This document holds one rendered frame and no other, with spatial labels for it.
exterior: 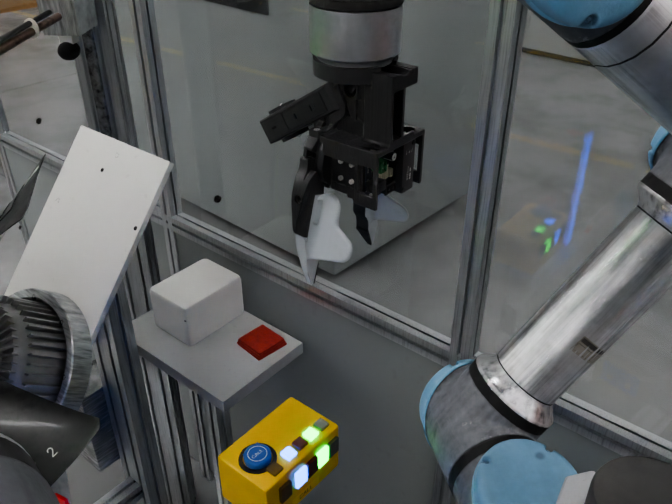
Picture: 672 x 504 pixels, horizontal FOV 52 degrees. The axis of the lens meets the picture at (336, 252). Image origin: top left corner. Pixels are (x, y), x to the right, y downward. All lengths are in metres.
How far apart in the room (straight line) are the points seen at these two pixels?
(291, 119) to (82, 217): 0.73
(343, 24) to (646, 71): 0.22
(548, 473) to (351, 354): 0.79
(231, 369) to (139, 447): 0.26
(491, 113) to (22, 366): 0.81
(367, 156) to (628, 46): 0.21
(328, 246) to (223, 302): 0.96
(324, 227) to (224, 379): 0.89
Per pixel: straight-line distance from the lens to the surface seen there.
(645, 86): 0.52
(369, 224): 0.70
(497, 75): 1.04
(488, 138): 1.09
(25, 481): 0.28
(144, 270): 1.74
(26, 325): 1.19
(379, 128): 0.57
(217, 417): 1.71
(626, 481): 0.38
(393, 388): 1.48
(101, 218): 1.26
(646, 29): 0.49
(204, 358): 1.52
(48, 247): 1.35
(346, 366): 1.54
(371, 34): 0.55
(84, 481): 2.52
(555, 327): 0.81
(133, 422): 1.51
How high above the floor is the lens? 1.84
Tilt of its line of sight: 32 degrees down
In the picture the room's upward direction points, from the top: straight up
